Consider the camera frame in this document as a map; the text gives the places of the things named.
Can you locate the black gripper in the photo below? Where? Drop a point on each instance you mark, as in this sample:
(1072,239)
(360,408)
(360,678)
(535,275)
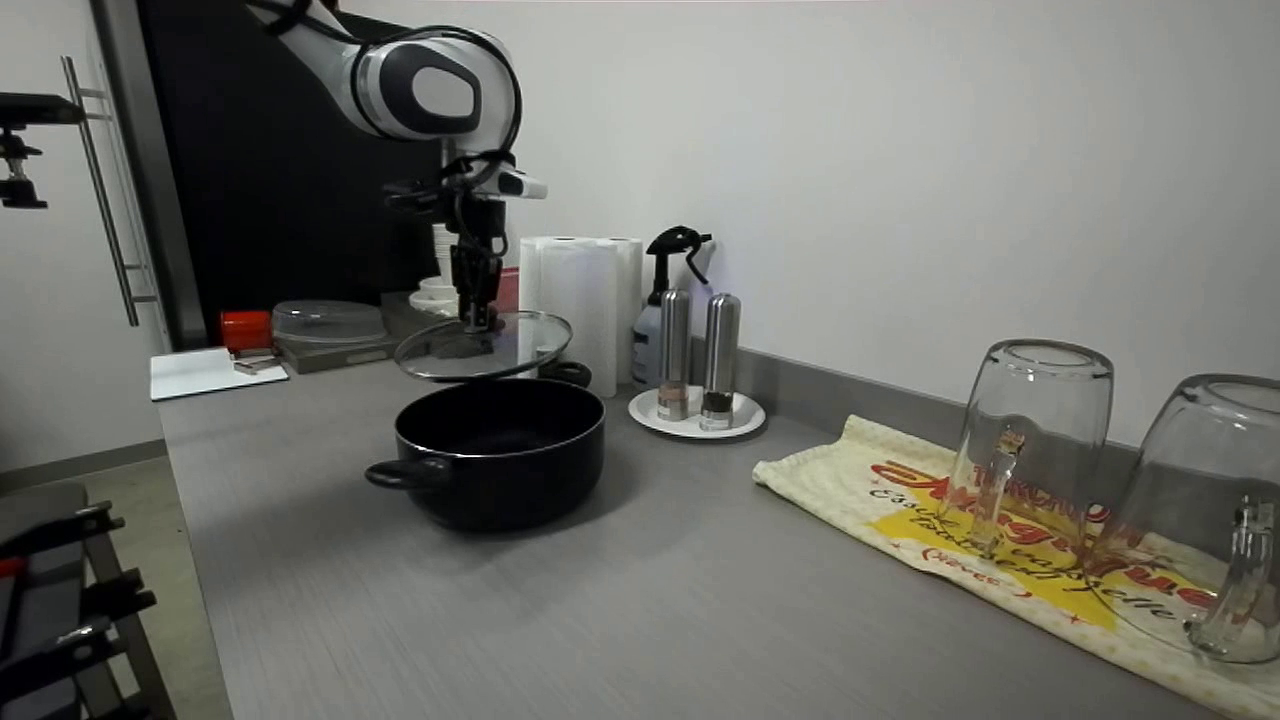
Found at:
(478,213)

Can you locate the glass pot lid black knob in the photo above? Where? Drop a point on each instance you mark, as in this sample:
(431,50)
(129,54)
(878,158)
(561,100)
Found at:
(523,349)

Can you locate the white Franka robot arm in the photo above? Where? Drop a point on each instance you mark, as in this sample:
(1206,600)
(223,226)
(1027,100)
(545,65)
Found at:
(425,84)

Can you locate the flat container red lid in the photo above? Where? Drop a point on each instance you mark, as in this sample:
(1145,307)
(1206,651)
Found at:
(331,329)

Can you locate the black cooking pot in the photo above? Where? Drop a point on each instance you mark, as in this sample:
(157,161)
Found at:
(500,466)

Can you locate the white paper towel roll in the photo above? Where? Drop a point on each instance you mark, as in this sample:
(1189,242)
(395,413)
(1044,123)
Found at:
(603,313)
(536,307)

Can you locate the spray bottle black trigger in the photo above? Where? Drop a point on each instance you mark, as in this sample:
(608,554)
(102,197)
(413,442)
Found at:
(667,261)

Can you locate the silver shaker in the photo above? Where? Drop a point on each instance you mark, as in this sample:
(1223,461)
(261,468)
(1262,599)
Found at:
(674,346)
(723,346)

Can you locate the small white round plate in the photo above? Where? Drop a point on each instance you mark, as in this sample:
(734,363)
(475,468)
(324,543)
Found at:
(698,423)

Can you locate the printed cream dish towel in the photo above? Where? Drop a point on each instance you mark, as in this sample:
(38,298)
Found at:
(933,523)

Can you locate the gray metal robot stand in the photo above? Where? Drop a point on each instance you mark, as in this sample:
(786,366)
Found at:
(41,600)

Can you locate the clear drinking glass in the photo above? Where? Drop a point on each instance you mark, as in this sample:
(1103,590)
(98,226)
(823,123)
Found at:
(1206,505)
(1035,442)

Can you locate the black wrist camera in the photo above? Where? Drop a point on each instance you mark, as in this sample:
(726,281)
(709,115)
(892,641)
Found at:
(523,187)

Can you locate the black camera on mount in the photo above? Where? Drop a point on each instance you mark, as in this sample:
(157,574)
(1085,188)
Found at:
(28,111)

